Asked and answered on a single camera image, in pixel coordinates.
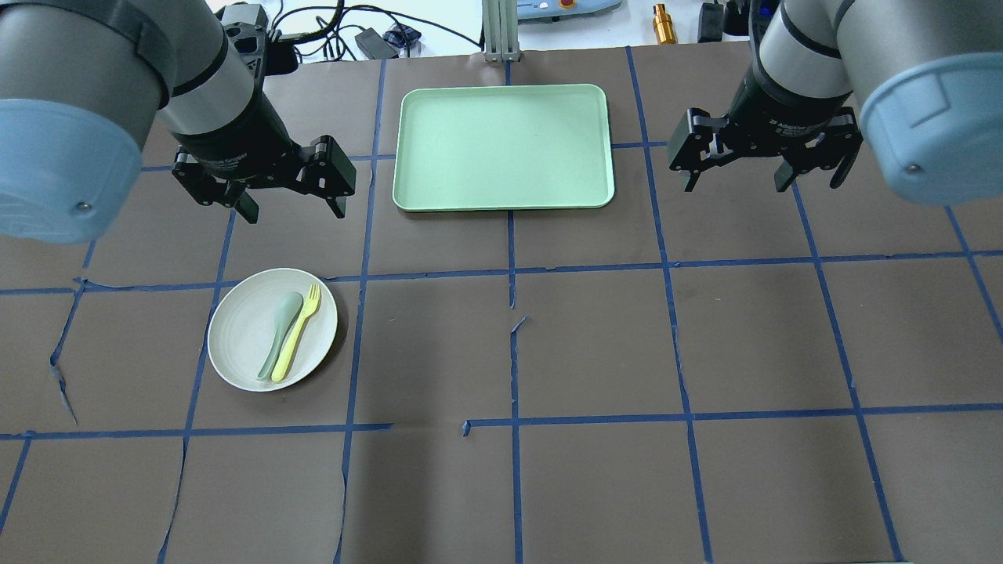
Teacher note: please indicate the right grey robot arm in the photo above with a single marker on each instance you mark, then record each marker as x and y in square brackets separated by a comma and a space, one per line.
[918, 81]

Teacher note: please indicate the light green tray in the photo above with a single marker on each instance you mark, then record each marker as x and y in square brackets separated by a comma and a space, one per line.
[500, 148]

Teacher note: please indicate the yellow plastic fork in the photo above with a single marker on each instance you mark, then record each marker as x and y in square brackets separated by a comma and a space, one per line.
[310, 306]

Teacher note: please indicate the aluminium frame post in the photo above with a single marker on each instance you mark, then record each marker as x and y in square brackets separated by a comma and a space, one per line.
[499, 27]

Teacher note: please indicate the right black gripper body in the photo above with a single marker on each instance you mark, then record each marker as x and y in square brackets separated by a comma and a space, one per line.
[783, 113]

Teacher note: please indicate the black power adapter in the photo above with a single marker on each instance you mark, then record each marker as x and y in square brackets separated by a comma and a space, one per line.
[374, 47]

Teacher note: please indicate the brass cylinder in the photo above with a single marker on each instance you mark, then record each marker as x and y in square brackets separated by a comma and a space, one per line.
[663, 25]

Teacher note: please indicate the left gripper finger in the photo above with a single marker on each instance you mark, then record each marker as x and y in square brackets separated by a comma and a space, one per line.
[247, 208]
[337, 204]

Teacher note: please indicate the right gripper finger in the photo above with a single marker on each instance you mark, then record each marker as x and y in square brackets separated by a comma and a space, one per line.
[692, 178]
[785, 176]

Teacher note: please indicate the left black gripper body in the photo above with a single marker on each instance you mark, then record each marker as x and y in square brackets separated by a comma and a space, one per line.
[239, 139]

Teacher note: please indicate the white round plate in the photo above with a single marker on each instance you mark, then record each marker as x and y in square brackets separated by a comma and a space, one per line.
[242, 328]

